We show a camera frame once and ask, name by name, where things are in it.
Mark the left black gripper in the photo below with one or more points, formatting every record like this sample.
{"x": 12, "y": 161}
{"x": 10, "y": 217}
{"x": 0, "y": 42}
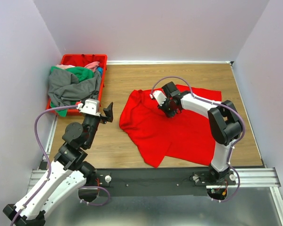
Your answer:
{"x": 108, "y": 112}

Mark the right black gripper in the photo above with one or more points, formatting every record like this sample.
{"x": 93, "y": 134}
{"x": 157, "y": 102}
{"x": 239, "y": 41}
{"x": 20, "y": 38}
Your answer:
{"x": 169, "y": 114}

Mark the red t shirt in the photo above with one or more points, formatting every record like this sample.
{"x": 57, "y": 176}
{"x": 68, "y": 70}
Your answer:
{"x": 186, "y": 136}

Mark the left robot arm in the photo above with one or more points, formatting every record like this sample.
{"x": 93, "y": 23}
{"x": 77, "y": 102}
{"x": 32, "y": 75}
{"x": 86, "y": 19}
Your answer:
{"x": 67, "y": 172}

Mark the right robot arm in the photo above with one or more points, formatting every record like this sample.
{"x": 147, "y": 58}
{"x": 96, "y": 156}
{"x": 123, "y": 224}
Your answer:
{"x": 225, "y": 124}

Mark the blue garment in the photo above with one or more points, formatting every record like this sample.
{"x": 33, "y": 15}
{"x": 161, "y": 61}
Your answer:
{"x": 100, "y": 70}

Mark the green t shirt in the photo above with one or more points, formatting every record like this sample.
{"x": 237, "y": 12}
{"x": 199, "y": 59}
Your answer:
{"x": 82, "y": 71}

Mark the grey t shirt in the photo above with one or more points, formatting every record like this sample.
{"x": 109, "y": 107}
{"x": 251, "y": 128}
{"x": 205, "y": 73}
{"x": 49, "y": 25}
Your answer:
{"x": 70, "y": 87}

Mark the pink t shirt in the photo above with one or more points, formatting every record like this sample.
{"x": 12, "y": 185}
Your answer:
{"x": 91, "y": 66}

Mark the red plastic bin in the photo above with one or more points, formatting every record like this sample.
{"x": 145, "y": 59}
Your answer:
{"x": 69, "y": 86}

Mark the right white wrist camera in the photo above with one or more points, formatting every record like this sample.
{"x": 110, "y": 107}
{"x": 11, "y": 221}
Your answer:
{"x": 159, "y": 96}

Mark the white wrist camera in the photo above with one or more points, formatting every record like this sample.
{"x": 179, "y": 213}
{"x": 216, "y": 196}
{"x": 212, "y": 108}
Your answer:
{"x": 159, "y": 96}
{"x": 89, "y": 107}

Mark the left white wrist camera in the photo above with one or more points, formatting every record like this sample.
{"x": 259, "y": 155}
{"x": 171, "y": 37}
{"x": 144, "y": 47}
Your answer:
{"x": 89, "y": 107}

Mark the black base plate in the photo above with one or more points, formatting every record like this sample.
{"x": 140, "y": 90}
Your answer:
{"x": 152, "y": 182}

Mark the aluminium frame rail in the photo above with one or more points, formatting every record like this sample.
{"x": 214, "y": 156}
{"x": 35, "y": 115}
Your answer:
{"x": 245, "y": 177}

